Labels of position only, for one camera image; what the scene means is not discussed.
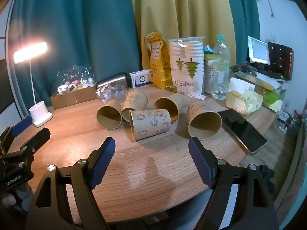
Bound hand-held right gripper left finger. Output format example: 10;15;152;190
25;136;116;230

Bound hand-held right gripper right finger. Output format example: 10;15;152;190
188;136;280;230

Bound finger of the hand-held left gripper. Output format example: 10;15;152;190
0;115;33;154
20;127;51;159

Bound brown printed paper cup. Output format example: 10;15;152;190
187;101;222;141
154;93;185;122

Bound plain brown paper cup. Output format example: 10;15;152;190
96;100;123;130

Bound monkey print paper cup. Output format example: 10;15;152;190
129;109;172;143

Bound bamboo print paper cup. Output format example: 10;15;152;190
122;89;148;122

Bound person's left hand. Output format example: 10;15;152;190
0;182;33;212

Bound white desk lamp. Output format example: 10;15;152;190
13;41;53;127

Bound cardboard box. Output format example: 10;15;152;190
50;85;97;110

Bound black smartphone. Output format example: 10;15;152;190
217;108;268;156

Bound clear bag of small packets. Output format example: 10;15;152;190
95;84;127;104

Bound clear bag of toys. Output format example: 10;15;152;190
57;65;96;94

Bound yellow tissue pack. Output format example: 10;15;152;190
226;90;263;116

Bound steel thermos flask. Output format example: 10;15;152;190
96;72;132;89

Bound white tissue paper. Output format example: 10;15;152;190
228;77;256;93

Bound white perforated basket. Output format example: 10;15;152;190
203;59;216;94

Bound clear plastic water bottle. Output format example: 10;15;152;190
212;34;231;100

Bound small white blue box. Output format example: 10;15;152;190
129;69;153;88

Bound pack of paper cups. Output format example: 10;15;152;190
167;36;207;100

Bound green plastic bag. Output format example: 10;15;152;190
262;87;281;104

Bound grey gloves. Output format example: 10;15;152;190
230;61;257;77

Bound teal curtain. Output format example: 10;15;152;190
12;0;142;106
223;0;261;65

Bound yellow paper bag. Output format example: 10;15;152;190
144;32;173;90

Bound green yellow sponges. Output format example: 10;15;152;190
203;45;214;60

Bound computer monitor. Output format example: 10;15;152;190
248;36;269;65

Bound black screen device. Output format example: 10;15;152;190
268;42;294;81

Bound yellow curtain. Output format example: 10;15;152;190
129;0;237;72

